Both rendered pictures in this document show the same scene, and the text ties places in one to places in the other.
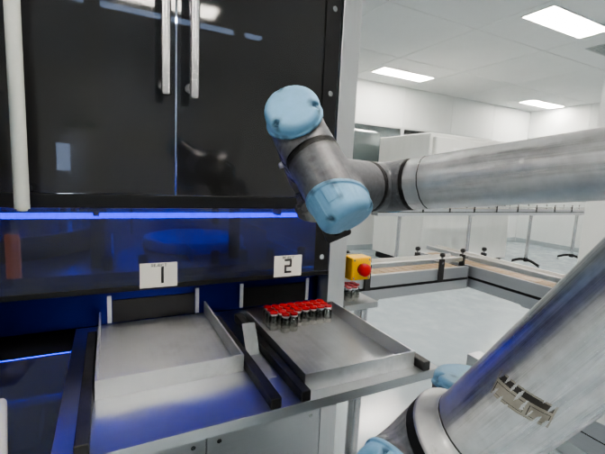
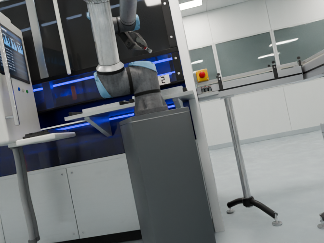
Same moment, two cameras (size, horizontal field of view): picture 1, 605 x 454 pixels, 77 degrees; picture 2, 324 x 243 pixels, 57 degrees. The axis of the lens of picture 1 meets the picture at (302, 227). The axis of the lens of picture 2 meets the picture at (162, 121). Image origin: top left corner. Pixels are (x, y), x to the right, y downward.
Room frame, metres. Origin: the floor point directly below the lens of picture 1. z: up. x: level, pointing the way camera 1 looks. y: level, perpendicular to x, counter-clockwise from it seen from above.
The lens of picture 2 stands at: (-0.57, -1.02, 0.73)
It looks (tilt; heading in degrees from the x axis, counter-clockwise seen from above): 1 degrees up; 35
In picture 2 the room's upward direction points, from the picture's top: 11 degrees counter-clockwise
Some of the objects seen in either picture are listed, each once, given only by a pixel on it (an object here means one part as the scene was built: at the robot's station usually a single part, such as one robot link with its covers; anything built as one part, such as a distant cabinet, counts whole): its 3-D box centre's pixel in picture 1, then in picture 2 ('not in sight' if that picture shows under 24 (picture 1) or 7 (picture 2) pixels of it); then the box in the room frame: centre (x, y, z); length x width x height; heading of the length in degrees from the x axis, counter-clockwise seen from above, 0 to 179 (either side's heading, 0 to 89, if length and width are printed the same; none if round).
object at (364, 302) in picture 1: (349, 299); (208, 95); (1.22, -0.17, 0.87); 0.14 x 0.13 x 0.02; 27
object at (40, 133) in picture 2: not in sight; (48, 133); (0.47, 0.52, 0.82); 0.40 x 0.14 x 0.02; 38
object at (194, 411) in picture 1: (246, 350); (137, 107); (0.82, 0.11, 0.87); 0.70 x 0.48 x 0.02; 117
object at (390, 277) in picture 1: (393, 271); (246, 80); (1.43, -0.36, 0.92); 0.69 x 0.15 x 0.16; 117
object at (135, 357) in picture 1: (163, 338); (112, 108); (0.80, 0.30, 0.90); 0.34 x 0.26 x 0.04; 27
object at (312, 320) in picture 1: (301, 316); not in sight; (0.95, -0.01, 0.90); 0.18 x 0.02 x 0.05; 117
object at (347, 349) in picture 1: (321, 336); (162, 96); (0.85, -0.06, 0.90); 0.34 x 0.26 x 0.04; 27
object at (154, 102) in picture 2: not in sight; (149, 103); (0.47, -0.24, 0.84); 0.15 x 0.15 x 0.10
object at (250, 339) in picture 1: (257, 348); not in sight; (0.75, 0.08, 0.91); 0.14 x 0.03 x 0.06; 26
